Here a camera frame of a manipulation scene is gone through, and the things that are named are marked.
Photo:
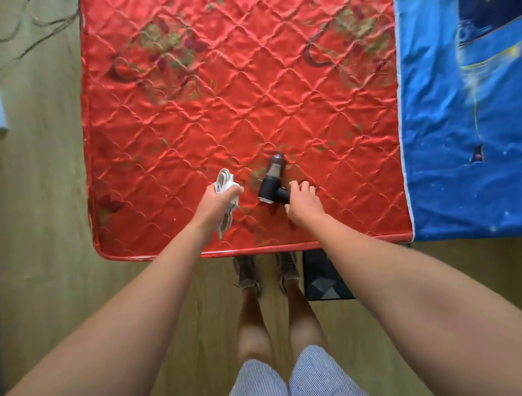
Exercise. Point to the person's right grey shoe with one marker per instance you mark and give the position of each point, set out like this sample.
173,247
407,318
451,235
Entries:
288,271

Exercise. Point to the red quilted mattress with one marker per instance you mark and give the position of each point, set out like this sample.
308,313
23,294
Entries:
228,106

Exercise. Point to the person's left hand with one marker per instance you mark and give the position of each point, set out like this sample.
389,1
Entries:
212,208

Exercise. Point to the blue printed bedsheet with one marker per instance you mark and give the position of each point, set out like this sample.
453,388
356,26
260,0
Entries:
444,142

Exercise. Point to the striped blue white shorts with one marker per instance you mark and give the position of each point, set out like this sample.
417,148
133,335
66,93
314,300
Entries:
310,375

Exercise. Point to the person's right leg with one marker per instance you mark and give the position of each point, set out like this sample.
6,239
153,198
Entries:
304,318

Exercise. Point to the person's left grey shoe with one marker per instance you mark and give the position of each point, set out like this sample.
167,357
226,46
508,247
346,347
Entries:
247,275

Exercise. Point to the dark patterned floor mat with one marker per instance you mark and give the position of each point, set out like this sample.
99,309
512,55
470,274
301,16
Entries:
326,277

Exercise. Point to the person's right thumb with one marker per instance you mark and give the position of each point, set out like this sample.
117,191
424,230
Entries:
287,208

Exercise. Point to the person's right forearm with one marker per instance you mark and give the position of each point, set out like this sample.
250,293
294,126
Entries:
408,302

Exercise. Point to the person's right hand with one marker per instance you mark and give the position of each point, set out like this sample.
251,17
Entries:
305,206

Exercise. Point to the person's grey shoe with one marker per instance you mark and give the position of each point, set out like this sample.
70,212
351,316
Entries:
288,271
247,275

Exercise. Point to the person's left forearm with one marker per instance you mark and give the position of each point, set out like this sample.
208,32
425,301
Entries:
122,318

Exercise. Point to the person's left thumb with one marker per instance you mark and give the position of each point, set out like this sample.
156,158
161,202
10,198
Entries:
235,190

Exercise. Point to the person's left leg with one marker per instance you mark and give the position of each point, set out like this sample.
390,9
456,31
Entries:
253,326

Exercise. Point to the person's leg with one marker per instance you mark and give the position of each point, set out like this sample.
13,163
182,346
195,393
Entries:
304,318
253,326

